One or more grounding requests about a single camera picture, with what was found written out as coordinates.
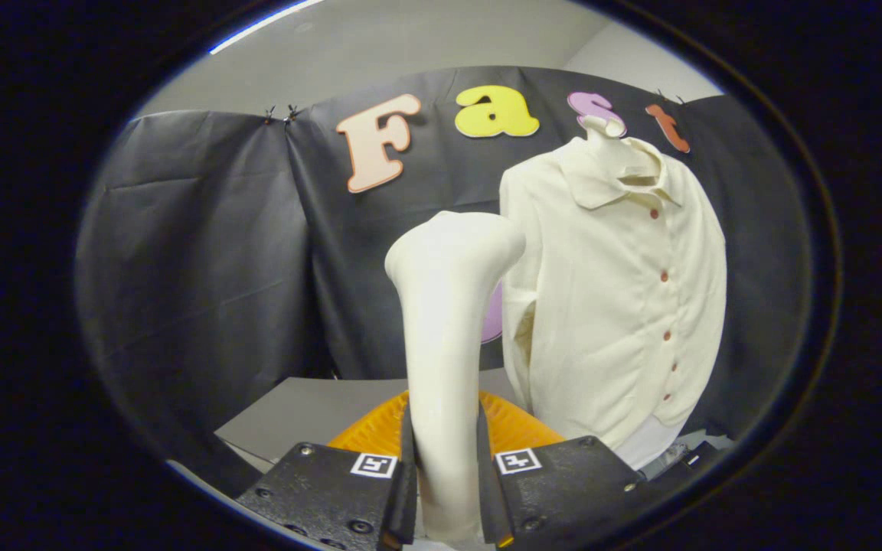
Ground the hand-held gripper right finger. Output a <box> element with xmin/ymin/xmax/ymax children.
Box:
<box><xmin>478</xmin><ymin>390</ymin><xmax>645</xmax><ymax>549</ymax></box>

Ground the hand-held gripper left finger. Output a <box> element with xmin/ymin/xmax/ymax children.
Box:
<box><xmin>236</xmin><ymin>390</ymin><xmax>417</xmax><ymax>551</ymax></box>

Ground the cream button shirt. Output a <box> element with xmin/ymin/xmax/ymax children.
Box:
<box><xmin>498</xmin><ymin>136</ymin><xmax>727</xmax><ymax>452</ymax></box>

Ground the white garment steamer head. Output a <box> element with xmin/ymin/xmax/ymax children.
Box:
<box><xmin>384</xmin><ymin>211</ymin><xmax>527</xmax><ymax>546</ymax></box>

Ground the grey drawer cabinet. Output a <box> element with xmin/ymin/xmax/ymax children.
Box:
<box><xmin>214</xmin><ymin>367</ymin><xmax>520</xmax><ymax>472</ymax></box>

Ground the white board behind shirt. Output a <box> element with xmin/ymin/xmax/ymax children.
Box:
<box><xmin>616</xmin><ymin>417</ymin><xmax>688</xmax><ymax>470</ymax></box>

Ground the black backdrop cloth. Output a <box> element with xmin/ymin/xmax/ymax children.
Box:
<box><xmin>76</xmin><ymin>65</ymin><xmax>813</xmax><ymax>498</ymax></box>

